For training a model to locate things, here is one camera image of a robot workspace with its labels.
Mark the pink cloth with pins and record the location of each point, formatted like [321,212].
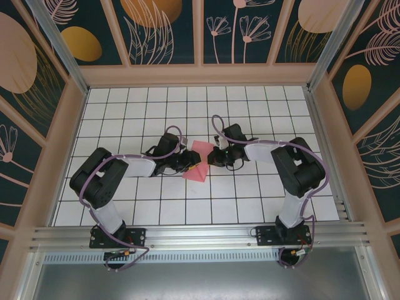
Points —
[197,176]

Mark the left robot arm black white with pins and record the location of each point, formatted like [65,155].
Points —
[109,215]

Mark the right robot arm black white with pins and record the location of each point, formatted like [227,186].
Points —
[292,212]

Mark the yellow power connector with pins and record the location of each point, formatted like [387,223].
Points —
[127,252]
[294,252]

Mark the grey metal panel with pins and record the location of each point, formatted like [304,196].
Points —
[200,281]

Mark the aluminium mounting rail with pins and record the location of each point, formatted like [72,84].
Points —
[200,234]

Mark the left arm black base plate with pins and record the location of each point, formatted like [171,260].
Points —
[137,237]

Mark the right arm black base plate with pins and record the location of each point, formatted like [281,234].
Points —
[265,237]

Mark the aluminium side rail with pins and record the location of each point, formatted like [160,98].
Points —
[328,156]

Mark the aluminium frame post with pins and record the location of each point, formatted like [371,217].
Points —
[331,43]
[62,53]

